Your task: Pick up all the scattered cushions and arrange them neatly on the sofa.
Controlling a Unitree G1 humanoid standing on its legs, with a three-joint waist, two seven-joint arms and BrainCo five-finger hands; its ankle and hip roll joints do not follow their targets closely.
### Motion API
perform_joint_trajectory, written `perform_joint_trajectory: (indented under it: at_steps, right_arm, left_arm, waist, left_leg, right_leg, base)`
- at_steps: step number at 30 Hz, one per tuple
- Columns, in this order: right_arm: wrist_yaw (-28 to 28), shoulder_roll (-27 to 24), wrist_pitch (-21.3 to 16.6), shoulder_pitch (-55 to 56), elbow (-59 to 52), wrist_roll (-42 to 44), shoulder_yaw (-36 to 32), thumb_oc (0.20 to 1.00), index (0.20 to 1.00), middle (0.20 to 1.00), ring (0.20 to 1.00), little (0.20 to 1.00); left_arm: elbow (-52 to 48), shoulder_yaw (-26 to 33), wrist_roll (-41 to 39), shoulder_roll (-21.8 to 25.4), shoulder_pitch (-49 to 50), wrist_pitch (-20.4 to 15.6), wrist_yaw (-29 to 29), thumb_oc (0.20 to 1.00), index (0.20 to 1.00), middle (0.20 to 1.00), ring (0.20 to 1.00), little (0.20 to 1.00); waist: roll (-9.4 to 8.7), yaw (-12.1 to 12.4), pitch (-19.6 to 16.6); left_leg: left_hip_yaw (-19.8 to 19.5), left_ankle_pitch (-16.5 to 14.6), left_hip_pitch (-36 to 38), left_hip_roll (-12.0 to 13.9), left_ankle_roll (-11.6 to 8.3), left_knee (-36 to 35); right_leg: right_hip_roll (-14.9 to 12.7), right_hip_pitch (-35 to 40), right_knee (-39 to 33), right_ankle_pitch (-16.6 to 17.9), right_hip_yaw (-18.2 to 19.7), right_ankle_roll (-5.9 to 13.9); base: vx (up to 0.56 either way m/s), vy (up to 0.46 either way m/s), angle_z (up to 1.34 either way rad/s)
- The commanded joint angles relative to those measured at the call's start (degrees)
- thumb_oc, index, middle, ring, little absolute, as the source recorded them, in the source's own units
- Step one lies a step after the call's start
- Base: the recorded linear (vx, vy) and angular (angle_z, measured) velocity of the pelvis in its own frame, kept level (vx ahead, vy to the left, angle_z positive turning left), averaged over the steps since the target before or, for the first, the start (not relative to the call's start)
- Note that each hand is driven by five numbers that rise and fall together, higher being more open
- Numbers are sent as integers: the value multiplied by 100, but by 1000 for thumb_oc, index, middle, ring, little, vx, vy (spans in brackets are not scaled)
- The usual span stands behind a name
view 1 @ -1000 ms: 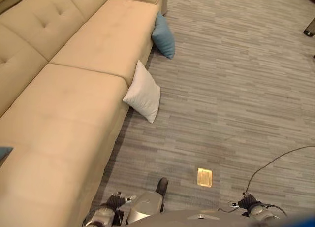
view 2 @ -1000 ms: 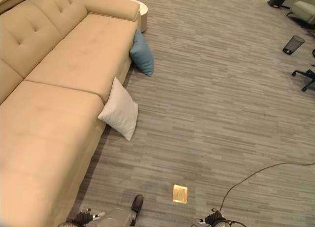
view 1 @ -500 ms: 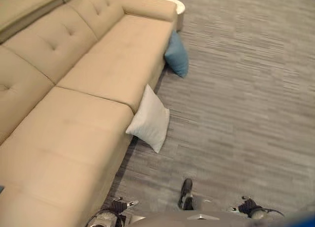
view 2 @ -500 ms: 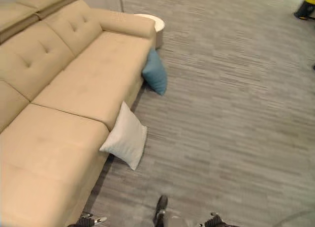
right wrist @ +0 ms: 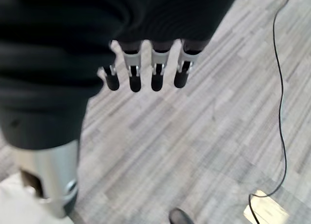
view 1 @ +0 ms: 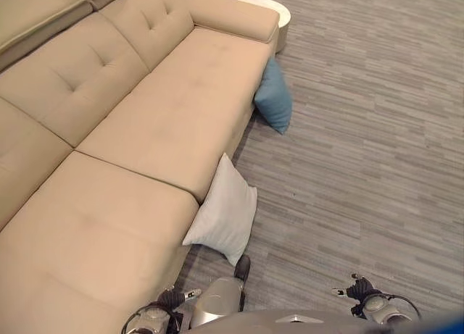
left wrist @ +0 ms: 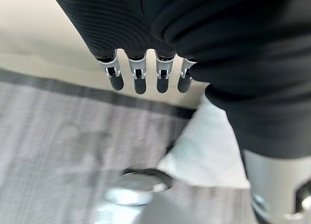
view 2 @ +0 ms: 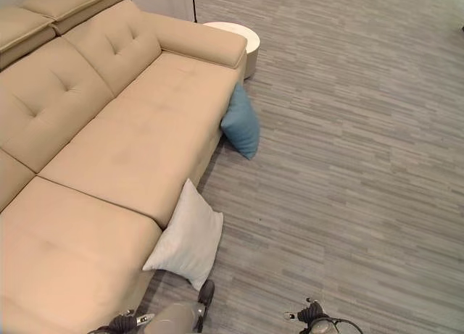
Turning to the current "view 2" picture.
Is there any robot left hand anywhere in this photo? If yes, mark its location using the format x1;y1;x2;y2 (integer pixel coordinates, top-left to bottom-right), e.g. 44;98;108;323
96;310;156;334

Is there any white square cushion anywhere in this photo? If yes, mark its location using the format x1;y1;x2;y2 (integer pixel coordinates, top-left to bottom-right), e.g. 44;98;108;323
142;178;224;291

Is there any beige fabric sofa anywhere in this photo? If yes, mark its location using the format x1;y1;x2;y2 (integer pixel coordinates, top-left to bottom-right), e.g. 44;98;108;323
0;0;248;334

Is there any blue square cushion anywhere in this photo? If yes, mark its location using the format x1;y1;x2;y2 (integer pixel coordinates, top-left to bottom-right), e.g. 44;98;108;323
220;83;261;160

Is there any robot dark left foot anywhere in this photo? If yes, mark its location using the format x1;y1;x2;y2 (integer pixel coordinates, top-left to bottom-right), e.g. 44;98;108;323
195;279;215;331

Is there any round white side table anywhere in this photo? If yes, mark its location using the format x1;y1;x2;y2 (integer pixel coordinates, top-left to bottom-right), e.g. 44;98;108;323
202;21;261;81

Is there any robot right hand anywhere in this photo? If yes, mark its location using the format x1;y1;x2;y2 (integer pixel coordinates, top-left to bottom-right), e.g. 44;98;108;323
283;296;329;326

